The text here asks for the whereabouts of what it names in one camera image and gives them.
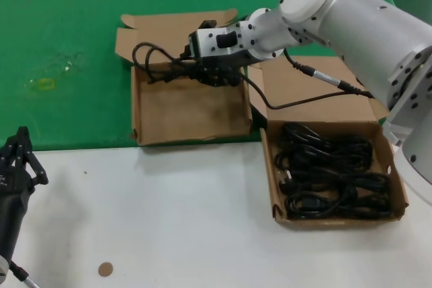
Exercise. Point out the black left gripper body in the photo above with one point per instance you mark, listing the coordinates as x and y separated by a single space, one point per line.
11 200

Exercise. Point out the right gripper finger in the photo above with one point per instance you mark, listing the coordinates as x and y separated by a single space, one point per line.
207 79
231 78

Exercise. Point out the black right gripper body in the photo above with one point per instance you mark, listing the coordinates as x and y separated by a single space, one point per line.
216 66

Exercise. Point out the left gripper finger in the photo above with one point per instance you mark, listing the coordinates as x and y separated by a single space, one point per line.
32 163
8 154

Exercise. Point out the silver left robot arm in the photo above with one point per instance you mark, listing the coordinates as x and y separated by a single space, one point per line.
2 264

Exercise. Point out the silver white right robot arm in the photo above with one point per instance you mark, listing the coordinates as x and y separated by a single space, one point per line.
354 15

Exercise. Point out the cardboard box with torn rim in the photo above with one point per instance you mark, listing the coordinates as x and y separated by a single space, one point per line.
189 116

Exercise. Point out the open brown cardboard box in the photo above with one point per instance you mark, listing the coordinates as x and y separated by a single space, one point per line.
317 116

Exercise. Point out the round brown cardboard disc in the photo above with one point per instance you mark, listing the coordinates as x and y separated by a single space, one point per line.
105 269

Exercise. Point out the green table cloth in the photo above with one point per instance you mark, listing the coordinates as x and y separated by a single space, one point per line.
67 15

